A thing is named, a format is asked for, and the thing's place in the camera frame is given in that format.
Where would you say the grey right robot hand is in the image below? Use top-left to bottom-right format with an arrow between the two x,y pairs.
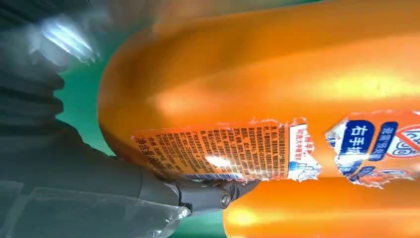
0,119 -> 261,238

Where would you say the orange drink bottle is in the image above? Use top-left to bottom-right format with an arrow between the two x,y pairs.
222,178 -> 420,238

